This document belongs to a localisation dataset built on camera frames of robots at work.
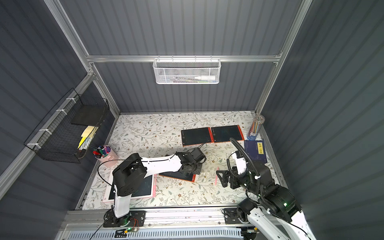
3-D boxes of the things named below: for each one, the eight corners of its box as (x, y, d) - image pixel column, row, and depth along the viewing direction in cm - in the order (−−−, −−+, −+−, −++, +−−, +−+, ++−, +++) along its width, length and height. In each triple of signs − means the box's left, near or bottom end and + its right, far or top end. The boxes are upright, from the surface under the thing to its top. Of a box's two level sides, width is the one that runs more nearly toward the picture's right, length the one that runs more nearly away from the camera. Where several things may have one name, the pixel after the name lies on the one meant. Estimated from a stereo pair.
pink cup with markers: (103, 167, 93) (90, 156, 82) (107, 157, 98) (96, 145, 87) (116, 167, 93) (105, 156, 82) (120, 156, 98) (110, 145, 87)
